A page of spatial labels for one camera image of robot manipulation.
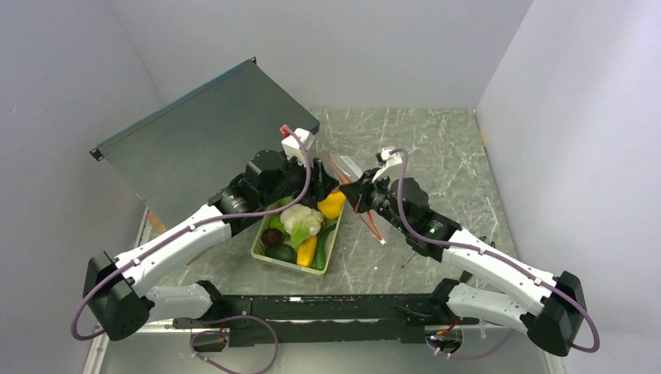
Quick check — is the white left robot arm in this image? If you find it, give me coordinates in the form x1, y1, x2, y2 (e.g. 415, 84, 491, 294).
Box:
76, 150, 339, 341

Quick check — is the green cucumber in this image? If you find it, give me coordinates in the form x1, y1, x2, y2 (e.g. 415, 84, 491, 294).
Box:
313, 224, 337, 270

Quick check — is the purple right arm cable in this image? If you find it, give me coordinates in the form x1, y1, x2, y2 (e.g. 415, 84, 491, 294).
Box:
390, 148, 602, 361

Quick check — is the yellow corn cob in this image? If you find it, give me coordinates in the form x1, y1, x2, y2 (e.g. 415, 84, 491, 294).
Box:
296, 235, 317, 267

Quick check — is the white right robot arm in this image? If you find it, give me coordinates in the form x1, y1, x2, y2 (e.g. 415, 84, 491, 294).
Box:
339, 171, 600, 357

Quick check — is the dark grey rack server chassis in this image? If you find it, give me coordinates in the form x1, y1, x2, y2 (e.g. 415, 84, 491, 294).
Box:
90, 58, 320, 228

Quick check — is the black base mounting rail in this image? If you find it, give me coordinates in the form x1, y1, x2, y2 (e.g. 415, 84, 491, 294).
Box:
173, 291, 477, 348

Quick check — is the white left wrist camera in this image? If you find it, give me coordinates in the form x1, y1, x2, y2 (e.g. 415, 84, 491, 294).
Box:
280, 125, 315, 167

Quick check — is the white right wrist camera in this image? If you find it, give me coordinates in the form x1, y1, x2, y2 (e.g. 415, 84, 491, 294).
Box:
372, 147, 403, 182

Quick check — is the light green plastic tray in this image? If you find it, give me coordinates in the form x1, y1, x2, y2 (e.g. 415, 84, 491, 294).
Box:
250, 189, 346, 275

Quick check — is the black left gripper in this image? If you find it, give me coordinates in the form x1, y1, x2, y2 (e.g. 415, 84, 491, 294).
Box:
261, 150, 339, 207

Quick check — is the dark green avocado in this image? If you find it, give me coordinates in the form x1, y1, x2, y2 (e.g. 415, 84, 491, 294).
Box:
263, 244, 297, 264

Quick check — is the white cauliflower with leaves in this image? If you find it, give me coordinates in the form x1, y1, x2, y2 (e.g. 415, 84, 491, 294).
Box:
281, 204, 325, 249

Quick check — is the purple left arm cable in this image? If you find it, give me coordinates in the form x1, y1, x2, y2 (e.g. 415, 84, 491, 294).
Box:
70, 125, 313, 374

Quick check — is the clear zip bag orange zipper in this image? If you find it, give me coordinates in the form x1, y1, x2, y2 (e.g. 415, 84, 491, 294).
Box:
327, 153, 387, 245

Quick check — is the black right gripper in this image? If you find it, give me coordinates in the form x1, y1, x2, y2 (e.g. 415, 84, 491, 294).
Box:
340, 167, 411, 234

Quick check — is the green handled screwdriver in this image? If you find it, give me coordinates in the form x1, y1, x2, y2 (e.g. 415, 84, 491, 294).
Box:
400, 252, 415, 268

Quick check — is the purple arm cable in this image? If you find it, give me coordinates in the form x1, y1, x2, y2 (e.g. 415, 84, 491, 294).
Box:
70, 125, 313, 374
390, 148, 602, 361

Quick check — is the green bell pepper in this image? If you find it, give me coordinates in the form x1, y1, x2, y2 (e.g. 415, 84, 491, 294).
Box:
267, 196, 294, 238

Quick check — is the dark red plum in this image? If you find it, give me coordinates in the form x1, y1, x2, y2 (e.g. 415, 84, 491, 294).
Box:
260, 228, 282, 247

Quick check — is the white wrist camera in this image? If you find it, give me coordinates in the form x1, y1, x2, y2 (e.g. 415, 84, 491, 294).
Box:
372, 147, 403, 182
280, 125, 315, 167

